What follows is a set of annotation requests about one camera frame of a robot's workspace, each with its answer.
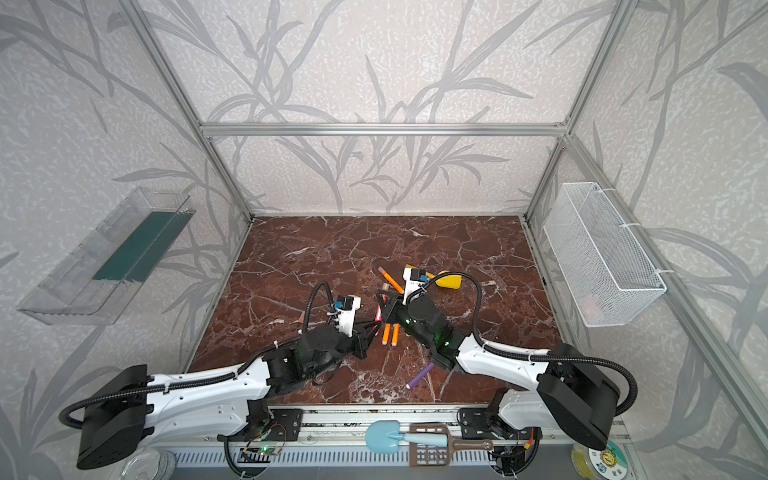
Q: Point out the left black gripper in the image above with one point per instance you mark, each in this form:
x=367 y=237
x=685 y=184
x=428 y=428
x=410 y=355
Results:
x=362 y=339

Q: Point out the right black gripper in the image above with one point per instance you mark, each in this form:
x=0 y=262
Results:
x=398 y=304

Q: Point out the orange marker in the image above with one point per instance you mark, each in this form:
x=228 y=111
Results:
x=395 y=334
x=386 y=334
x=390 y=280

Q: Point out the purple marker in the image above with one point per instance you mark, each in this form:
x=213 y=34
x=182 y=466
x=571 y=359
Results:
x=411 y=384

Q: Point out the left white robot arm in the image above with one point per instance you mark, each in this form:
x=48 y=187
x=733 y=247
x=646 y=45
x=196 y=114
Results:
x=136 y=409

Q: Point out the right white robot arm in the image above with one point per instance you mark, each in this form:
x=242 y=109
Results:
x=560 y=388

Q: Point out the yellow toy scoop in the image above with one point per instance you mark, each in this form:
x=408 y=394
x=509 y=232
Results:
x=447 y=282

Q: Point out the clear glass bowl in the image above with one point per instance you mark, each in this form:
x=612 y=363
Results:
x=148 y=464

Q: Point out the green tape roll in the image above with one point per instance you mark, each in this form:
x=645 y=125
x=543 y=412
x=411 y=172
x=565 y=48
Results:
x=609 y=464

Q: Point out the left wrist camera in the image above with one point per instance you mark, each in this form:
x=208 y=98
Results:
x=343 y=313

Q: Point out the aluminium front rail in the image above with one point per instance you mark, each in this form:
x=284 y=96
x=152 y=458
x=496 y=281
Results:
x=347 y=423

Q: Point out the white wire basket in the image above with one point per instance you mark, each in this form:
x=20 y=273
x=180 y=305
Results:
x=609 y=275

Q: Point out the clear plastic wall shelf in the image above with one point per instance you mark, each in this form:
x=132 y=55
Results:
x=95 y=283

